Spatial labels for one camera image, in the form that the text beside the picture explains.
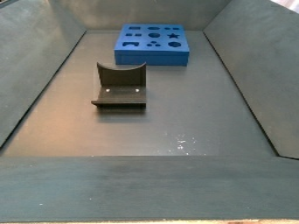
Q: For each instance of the blue shape sorter block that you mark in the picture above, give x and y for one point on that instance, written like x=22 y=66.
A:
x=155 y=44

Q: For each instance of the black curved fixture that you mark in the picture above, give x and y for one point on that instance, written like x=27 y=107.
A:
x=122 y=86

